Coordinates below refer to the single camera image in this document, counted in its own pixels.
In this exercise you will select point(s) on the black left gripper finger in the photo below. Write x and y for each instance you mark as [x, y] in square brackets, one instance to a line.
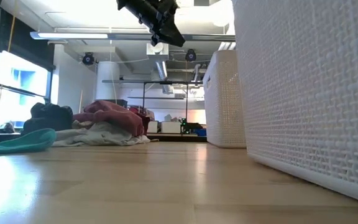
[171, 35]
[155, 39]

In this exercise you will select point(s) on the dark red garment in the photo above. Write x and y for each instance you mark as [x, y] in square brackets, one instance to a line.
[117, 116]

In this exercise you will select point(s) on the white box with round lamp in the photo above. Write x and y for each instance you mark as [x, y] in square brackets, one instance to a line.
[157, 51]

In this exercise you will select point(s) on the round black ceiling device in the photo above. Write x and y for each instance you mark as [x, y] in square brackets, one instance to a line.
[190, 55]
[88, 59]

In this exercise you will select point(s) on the white round column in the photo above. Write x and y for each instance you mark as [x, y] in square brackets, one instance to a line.
[107, 81]

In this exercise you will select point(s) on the white woven laundry basket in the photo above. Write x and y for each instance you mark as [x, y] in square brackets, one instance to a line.
[225, 99]
[306, 93]

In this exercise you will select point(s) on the black device with green lights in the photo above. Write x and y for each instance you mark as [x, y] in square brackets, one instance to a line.
[191, 127]

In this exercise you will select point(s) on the blue bin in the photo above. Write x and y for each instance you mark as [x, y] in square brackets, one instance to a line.
[200, 132]

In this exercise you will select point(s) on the grey-white garment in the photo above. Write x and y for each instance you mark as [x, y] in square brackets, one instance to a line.
[101, 137]

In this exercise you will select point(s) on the black garment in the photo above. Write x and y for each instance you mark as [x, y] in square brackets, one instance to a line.
[48, 118]

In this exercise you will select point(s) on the bright window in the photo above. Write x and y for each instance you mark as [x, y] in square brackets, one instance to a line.
[20, 81]

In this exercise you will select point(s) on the teal garment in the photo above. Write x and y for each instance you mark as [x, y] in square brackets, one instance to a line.
[20, 143]

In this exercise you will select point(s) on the silver ventilation duct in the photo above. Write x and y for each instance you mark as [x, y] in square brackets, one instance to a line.
[161, 70]

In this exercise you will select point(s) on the black metal frame rack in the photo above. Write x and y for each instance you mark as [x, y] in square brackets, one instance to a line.
[143, 99]

